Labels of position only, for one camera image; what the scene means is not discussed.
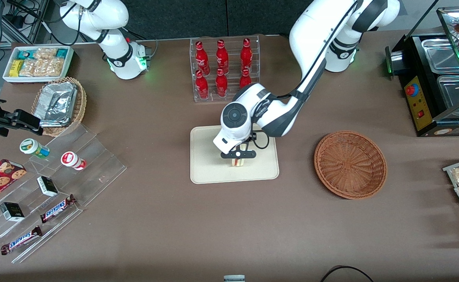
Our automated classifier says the triangular sandwich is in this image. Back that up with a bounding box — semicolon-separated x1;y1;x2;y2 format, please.
229;143;250;167

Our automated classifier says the aluminium foil tray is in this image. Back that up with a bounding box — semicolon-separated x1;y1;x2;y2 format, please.
34;82;77;128

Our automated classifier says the cream plastic serving tray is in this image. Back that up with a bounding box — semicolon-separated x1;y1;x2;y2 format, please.
190;125;280;184

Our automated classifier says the light wicker basket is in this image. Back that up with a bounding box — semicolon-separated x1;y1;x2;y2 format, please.
31;77;87;137

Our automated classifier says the round brown wicker basket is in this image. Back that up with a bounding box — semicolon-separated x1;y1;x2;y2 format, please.
314;130;388;200

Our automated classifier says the green lid yogurt cup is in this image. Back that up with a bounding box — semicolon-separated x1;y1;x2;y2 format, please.
20;138;51;159

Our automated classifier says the white rectangular snack bin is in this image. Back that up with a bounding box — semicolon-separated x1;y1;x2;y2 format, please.
2;45;74;84

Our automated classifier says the clear peanut snack bag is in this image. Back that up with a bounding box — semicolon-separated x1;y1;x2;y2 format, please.
42;58;65;77
19;60;42;77
34;48;58;60

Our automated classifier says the red lid yogurt cup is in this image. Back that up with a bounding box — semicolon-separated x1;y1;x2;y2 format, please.
60;151;87;171

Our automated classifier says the red cola bottle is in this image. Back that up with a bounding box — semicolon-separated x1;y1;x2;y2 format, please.
215;68;228;98
239;68;252;89
240;38;253;73
216;39;229;74
195;70;209;100
195;41;210;75

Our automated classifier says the small black box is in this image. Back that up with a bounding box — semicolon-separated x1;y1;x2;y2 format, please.
0;202;25;222
37;176;59;197

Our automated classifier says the clear acrylic step display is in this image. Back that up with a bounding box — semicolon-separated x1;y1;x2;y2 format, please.
0;123;127;264

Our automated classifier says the Snickers chocolate bar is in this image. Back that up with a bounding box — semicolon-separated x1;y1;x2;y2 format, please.
40;194;77;224
0;226;43;255

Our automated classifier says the clear acrylic bottle rack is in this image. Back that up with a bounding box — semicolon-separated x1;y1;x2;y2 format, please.
190;35;260;103

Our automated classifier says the black food warmer cabinet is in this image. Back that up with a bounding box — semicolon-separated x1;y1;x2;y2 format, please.
384;6;459;137

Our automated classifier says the steel warmer pan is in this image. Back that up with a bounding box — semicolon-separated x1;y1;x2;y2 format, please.
436;74;459;111
421;38;459;74

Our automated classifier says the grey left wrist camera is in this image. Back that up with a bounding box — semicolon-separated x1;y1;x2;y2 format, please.
220;150;257;159

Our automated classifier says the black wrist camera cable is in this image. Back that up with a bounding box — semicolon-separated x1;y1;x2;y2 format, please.
253;0;365;150

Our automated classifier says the aluminium equipment frame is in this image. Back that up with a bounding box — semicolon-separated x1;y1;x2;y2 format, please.
2;0;52;44

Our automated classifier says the black floor cable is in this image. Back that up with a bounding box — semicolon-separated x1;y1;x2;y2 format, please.
320;266;375;282

